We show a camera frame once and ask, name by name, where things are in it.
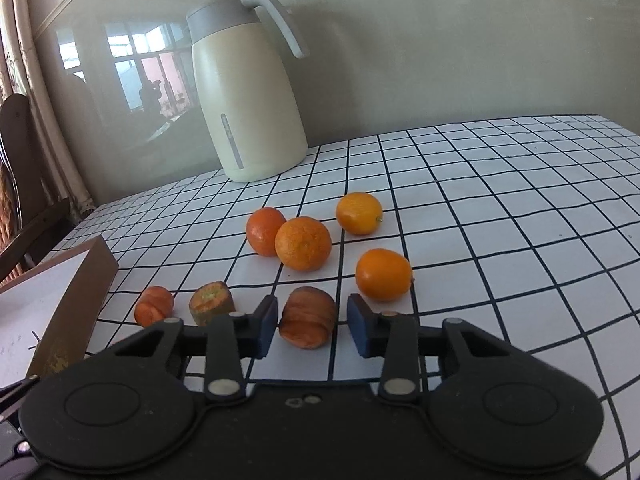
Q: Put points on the smooth yellow-orange orange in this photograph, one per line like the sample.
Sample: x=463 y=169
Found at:
x=383 y=275
x=358 y=213

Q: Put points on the cream thermos jug grey lid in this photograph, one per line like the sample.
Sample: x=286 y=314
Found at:
x=245 y=110

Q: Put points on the brown cardboard box white inside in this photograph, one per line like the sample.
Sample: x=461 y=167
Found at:
x=35 y=305

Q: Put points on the dark orange tangerine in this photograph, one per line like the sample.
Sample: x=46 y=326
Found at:
x=261 y=232

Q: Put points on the rough-skinned orange tangerine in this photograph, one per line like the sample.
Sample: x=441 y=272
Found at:
x=302 y=243

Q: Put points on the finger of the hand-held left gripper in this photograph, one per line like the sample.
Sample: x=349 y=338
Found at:
x=15 y=394

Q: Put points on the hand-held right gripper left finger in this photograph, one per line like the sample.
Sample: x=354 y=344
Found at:
x=265 y=330

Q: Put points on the small carrot chunk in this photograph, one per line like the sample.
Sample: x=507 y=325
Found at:
x=154 y=306

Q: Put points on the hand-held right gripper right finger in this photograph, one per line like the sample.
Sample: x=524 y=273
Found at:
x=357 y=330

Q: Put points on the wooden sofa with tufted cushions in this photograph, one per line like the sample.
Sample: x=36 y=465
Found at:
x=20 y=160

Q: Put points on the white black-checked tablecloth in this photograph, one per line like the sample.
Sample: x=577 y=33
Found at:
x=500 y=235

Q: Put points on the beige patterned curtain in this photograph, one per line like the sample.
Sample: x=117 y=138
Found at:
x=22 y=25

